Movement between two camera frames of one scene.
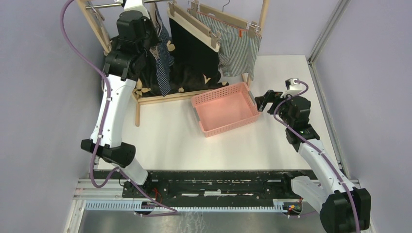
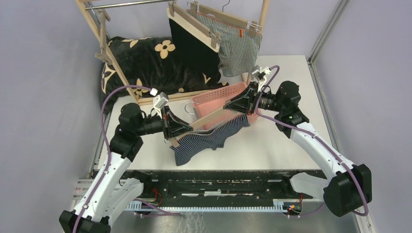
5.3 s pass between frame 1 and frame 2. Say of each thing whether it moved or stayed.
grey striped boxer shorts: stayed
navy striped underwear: moved
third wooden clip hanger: stayed
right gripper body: moved
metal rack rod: stayed
